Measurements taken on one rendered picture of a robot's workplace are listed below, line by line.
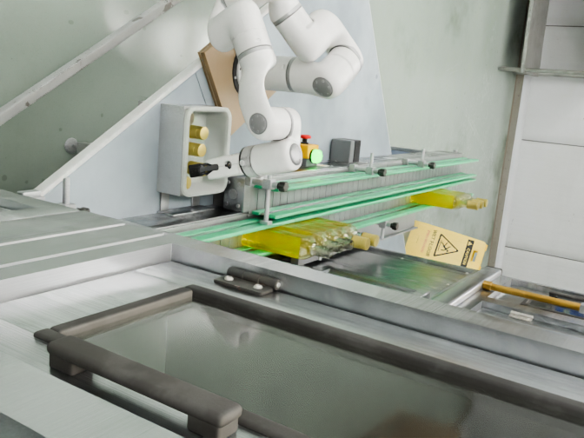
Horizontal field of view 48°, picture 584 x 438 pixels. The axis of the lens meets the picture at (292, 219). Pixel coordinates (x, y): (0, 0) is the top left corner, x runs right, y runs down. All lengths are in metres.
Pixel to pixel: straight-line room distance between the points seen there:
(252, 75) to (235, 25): 0.13
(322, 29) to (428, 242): 3.59
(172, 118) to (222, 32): 0.24
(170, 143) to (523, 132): 6.21
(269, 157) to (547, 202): 6.23
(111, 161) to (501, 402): 1.23
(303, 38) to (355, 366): 1.27
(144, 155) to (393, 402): 1.27
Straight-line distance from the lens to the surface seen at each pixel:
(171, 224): 1.57
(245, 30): 1.54
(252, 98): 1.45
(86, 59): 2.23
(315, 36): 1.70
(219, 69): 1.79
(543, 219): 7.60
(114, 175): 1.59
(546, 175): 7.55
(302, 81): 1.74
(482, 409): 0.47
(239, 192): 1.76
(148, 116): 1.64
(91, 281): 0.65
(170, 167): 1.65
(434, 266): 2.32
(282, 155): 1.47
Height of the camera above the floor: 1.91
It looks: 31 degrees down
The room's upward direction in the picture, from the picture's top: 102 degrees clockwise
